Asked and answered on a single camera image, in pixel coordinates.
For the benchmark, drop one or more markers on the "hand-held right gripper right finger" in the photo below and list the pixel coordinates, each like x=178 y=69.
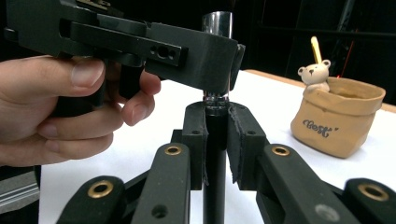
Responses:
x=244 y=140

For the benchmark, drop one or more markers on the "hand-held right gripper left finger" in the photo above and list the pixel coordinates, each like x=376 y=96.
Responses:
x=196 y=140

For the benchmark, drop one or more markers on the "black makeup brush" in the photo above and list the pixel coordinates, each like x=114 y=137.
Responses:
x=214 y=174

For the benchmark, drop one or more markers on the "tan bear pen holder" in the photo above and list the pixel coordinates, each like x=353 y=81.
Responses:
x=336 y=133

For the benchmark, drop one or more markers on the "metal floor rail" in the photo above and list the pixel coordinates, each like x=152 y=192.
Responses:
x=18 y=189

